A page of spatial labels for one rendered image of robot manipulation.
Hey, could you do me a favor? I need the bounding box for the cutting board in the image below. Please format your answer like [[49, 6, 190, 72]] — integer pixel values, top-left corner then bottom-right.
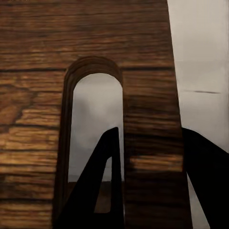
[[0, 0, 193, 229]]

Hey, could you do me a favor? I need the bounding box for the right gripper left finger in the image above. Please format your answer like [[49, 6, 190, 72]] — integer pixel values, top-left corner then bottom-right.
[[53, 127, 125, 229]]

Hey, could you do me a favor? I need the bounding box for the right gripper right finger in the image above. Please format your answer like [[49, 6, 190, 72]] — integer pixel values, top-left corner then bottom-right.
[[182, 127, 229, 229]]

